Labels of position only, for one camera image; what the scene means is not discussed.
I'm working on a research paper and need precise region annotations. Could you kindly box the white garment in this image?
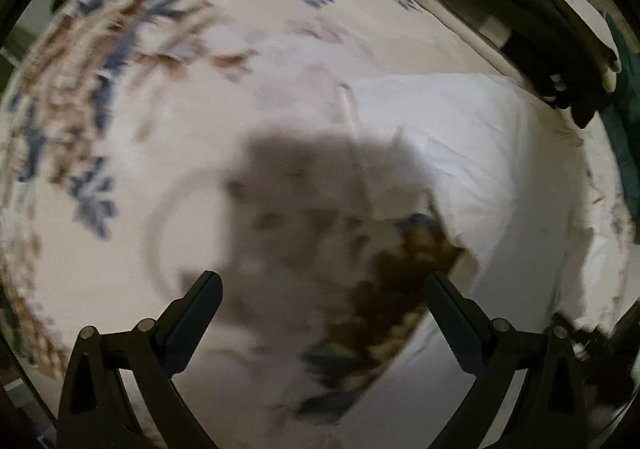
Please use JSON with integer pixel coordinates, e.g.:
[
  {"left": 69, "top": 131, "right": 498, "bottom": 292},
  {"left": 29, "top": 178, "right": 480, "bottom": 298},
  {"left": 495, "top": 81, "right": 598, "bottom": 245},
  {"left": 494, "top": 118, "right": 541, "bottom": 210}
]
[{"left": 278, "top": 71, "right": 576, "bottom": 449}]

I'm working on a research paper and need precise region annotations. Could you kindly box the dark green plush blanket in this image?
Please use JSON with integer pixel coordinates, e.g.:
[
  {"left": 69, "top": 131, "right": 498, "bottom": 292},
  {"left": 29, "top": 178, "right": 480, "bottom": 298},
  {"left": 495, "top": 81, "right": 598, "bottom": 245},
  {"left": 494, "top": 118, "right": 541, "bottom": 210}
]
[{"left": 600, "top": 14, "right": 639, "bottom": 225}]

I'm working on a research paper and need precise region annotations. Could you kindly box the floral bed sheet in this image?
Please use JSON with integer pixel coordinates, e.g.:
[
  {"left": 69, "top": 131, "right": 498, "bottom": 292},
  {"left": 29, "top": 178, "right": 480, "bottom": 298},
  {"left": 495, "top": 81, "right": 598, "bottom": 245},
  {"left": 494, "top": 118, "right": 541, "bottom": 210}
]
[{"left": 0, "top": 0, "right": 632, "bottom": 449}]

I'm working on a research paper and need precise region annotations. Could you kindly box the black folded garment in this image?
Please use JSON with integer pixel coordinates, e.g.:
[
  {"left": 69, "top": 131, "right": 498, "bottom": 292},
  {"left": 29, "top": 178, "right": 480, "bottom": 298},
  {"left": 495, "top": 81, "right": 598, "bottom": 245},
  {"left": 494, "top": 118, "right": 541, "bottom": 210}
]
[{"left": 474, "top": 0, "right": 610, "bottom": 128}]

